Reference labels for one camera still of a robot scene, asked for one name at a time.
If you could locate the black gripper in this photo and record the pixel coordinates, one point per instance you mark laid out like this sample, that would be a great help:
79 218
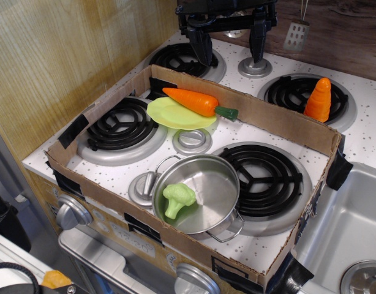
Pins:
198 18

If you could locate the green toy broccoli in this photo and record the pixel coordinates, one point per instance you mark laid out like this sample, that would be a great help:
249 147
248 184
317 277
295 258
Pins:
178 195

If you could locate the hanging metal strainer ladle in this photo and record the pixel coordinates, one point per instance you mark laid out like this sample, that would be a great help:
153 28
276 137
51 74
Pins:
235 34

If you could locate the silver rear stove knob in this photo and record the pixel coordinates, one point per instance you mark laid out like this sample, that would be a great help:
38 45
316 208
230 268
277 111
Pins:
250 69

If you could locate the silver stove knob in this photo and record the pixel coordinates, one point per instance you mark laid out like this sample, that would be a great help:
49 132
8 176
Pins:
189 142
141 189
250 69

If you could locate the black rear left burner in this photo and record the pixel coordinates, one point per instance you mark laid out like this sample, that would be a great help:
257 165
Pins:
180 57

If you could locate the black burner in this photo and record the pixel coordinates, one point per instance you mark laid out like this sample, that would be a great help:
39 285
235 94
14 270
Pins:
292 92
180 57
125 134
274 187

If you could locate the hanging metal spatula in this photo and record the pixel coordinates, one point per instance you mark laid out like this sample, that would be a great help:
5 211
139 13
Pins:
298 31

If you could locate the orange toy carrot green stem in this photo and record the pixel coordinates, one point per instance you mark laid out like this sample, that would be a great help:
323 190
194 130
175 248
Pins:
200 103

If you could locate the black rear right burner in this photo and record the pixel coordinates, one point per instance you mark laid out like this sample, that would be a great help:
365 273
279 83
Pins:
292 92

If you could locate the brown cardboard fence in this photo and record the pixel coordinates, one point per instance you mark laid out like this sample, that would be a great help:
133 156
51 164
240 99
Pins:
263 121

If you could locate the yellow-green plastic plate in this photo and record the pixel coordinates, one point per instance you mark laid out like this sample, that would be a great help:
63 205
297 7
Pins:
169 113

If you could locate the orange toy carrot cone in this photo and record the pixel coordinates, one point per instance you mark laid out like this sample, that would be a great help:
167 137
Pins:
319 103

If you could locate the silver middle stove knob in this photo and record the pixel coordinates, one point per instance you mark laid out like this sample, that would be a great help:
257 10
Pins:
189 142

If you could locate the black front left burner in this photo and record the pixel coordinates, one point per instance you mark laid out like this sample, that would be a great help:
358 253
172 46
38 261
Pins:
125 134

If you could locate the stainless steel pot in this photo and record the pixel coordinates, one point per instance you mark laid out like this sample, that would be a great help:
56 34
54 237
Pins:
216 185

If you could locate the black front right burner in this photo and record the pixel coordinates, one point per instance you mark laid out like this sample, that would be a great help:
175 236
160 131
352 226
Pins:
274 187

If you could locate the silver front stove knob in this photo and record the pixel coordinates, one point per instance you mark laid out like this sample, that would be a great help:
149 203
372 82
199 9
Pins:
141 189

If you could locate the silver toy sink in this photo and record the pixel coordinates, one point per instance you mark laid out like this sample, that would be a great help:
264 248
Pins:
342 233

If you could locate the silver left oven knob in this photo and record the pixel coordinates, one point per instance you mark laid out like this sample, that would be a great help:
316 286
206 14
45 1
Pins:
71 213

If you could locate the silver oven knob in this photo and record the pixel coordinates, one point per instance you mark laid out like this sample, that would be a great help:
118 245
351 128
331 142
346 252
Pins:
71 213
190 279

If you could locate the silver right oven knob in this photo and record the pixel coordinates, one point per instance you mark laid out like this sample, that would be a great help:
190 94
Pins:
190 279

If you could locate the silver sink drain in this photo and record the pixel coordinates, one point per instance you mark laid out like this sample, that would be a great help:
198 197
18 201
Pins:
359 278

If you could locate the orange object bottom left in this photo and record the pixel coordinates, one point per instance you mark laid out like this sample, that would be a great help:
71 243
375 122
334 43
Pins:
55 279

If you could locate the silver oven door handle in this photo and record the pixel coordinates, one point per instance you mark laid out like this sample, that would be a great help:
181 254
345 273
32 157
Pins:
102 261

